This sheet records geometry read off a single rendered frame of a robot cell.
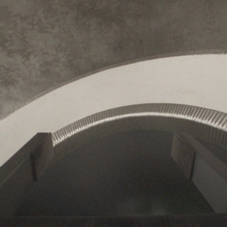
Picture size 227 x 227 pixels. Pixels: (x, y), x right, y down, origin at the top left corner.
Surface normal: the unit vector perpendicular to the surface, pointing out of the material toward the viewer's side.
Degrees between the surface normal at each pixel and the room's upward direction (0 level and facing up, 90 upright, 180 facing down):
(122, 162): 11
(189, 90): 90
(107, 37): 0
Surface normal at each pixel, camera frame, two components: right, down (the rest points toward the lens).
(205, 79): -0.28, -0.76
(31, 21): -0.10, 0.63
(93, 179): 0.47, 0.43
